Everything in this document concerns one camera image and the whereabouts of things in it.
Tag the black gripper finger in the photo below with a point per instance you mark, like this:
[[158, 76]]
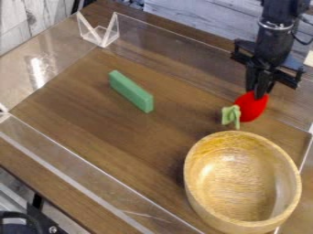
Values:
[[264, 82], [251, 77]]

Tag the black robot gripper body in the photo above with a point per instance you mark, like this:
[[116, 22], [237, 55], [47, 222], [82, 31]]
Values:
[[269, 53]]

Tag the red plush tomato toy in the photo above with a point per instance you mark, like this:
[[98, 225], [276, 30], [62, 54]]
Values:
[[247, 109]]

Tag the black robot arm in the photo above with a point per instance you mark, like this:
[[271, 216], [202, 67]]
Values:
[[283, 15]]

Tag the green rectangular block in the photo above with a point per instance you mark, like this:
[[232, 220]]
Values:
[[132, 91]]

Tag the wooden bowl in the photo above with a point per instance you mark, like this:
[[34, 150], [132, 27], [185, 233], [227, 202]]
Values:
[[243, 182]]

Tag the black clamp under table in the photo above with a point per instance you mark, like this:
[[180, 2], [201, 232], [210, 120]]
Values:
[[49, 226]]

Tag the clear acrylic tray enclosure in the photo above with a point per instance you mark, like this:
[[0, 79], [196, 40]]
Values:
[[102, 160]]

